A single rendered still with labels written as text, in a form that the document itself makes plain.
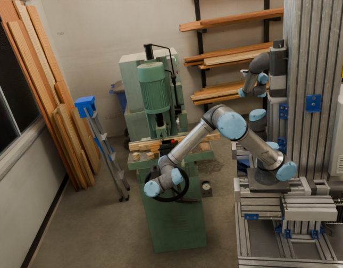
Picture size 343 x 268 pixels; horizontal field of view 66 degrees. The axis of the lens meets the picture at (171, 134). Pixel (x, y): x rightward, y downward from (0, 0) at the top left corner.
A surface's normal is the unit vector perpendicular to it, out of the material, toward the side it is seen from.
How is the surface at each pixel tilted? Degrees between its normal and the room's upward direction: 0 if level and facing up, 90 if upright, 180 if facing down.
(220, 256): 0
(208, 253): 0
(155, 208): 90
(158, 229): 90
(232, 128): 84
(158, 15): 90
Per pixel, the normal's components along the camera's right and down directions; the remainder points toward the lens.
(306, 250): -0.15, -0.89
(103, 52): 0.09, 0.42
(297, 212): -0.17, 0.45
